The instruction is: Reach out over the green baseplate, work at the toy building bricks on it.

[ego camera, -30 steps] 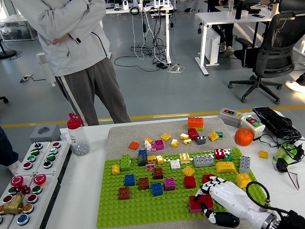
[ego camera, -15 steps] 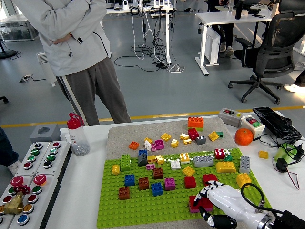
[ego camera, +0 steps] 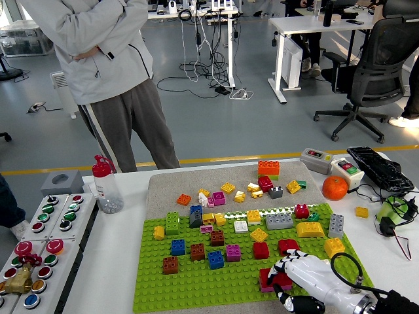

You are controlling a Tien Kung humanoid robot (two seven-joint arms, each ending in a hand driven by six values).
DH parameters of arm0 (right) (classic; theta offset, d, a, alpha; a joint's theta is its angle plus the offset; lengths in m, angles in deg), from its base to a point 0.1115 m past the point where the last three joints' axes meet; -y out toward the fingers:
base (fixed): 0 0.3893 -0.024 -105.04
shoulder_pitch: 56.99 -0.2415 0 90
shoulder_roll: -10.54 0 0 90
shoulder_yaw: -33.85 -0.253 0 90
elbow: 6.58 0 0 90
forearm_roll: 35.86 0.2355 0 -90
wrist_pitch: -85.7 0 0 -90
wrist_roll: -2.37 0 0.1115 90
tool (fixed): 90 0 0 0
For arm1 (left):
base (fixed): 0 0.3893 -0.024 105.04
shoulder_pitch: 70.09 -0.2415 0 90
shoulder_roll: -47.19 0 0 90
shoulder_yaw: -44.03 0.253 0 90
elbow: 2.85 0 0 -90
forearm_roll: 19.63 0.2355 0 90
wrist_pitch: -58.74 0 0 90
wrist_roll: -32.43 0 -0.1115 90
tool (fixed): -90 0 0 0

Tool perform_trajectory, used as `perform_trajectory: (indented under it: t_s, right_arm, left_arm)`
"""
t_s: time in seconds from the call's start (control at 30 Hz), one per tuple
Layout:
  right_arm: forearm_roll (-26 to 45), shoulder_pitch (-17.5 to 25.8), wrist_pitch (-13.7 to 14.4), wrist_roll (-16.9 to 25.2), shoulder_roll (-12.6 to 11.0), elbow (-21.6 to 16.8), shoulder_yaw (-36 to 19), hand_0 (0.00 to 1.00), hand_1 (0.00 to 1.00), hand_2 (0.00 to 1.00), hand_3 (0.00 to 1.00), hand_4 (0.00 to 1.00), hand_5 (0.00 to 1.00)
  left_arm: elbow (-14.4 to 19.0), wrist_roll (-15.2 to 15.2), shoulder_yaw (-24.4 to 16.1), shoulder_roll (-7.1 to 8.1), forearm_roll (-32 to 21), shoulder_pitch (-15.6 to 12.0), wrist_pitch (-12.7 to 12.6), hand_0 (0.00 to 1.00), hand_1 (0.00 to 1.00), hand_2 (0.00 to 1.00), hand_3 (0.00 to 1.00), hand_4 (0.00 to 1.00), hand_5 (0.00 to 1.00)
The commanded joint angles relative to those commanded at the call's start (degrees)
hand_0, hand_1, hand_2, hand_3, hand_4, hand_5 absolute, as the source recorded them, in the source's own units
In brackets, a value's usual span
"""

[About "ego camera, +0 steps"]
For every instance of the person's hand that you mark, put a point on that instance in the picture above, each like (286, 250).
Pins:
(87, 54)

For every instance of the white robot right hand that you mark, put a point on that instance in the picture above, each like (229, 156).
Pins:
(314, 278)

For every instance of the long red brick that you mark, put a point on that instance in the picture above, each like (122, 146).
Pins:
(265, 276)

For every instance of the green studded baseplate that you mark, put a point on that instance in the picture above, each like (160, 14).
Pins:
(154, 288)

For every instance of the person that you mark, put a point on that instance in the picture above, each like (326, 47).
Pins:
(313, 45)
(10, 209)
(98, 72)

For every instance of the large yellow square brick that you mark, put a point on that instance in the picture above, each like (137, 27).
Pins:
(334, 247)

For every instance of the red rounded brick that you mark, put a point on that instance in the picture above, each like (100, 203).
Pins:
(288, 245)

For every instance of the white panel heater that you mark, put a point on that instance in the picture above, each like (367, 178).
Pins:
(63, 95)

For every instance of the yellow curved long brick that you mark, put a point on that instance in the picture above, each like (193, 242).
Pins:
(310, 230)

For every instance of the long magenta brick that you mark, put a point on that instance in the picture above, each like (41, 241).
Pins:
(266, 289)

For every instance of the small dark green brick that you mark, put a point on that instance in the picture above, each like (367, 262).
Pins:
(313, 217)

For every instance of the long grey brick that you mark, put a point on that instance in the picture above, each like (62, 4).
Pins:
(279, 222)

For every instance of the red brick with white studs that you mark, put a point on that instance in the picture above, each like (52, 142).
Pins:
(302, 212)

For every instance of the transparent storage case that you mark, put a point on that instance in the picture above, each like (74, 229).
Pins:
(19, 39)

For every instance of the flat yellow square brick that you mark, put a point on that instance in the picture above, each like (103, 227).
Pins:
(259, 235)
(293, 186)
(228, 188)

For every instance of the grey floor socket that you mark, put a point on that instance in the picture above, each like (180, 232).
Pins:
(35, 107)

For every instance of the black fan stand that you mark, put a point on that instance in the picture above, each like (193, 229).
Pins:
(8, 73)

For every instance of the magenta square brick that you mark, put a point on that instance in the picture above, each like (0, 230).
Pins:
(233, 253)

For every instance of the yellow and white brick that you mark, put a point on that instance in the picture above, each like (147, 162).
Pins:
(254, 217)

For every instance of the flat white brick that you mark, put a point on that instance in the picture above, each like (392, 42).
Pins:
(241, 226)

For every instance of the orange fruit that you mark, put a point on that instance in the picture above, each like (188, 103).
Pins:
(335, 188)

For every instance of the grey brick with white studs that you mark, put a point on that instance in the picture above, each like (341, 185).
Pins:
(275, 192)

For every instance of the blue square brick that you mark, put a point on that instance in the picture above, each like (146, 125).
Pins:
(178, 247)
(216, 260)
(196, 208)

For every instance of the brown square brick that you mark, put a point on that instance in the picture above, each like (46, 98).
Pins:
(197, 252)
(170, 265)
(217, 238)

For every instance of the dark red square brick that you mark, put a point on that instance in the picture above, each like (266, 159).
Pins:
(265, 183)

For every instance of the pale yellow small brick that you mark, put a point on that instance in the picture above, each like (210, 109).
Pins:
(252, 187)

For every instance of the long lime green brick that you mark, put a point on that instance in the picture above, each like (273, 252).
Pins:
(268, 177)

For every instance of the black chair caster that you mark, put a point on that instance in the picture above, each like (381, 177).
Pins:
(6, 136)

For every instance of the flat pink brick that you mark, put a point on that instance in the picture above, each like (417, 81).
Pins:
(206, 229)

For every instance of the long orange brick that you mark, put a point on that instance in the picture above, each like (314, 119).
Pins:
(268, 168)

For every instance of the upturned magenta brick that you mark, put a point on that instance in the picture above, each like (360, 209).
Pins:
(218, 198)

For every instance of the black keyboard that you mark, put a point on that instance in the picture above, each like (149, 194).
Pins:
(376, 167)

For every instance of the small pink brick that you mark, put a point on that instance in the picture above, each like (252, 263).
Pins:
(210, 202)

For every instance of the dark grey slope brick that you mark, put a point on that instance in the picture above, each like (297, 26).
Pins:
(196, 219)

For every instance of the grey block with round hole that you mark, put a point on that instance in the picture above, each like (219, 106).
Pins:
(70, 186)

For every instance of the small white brick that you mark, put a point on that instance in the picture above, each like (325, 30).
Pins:
(203, 199)

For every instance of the clear bottle with red cap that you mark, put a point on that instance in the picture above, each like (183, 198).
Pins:
(106, 189)

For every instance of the black power strip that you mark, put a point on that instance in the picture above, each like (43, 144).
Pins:
(222, 90)

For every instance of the small orange brick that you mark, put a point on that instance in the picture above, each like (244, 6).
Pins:
(184, 199)

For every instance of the grey felt mat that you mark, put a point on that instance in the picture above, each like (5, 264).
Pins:
(183, 178)

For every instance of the grey four-button control box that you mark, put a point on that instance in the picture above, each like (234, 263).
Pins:
(82, 216)
(32, 233)

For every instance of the white panel under desk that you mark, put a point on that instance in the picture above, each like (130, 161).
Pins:
(291, 65)

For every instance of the black mesh office chair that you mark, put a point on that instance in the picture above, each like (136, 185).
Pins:
(370, 81)

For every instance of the grey box with mushroom button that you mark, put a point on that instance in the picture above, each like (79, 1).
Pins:
(6, 258)
(62, 265)

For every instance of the white office desk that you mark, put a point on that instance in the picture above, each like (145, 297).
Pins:
(311, 23)

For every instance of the black bottle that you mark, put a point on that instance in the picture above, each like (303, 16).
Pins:
(326, 14)

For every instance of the black phone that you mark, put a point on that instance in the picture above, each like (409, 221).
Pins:
(354, 22)

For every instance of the white red-green switch box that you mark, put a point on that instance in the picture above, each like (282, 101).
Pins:
(347, 168)

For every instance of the grey switch box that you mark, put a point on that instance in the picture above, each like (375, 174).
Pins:
(316, 161)

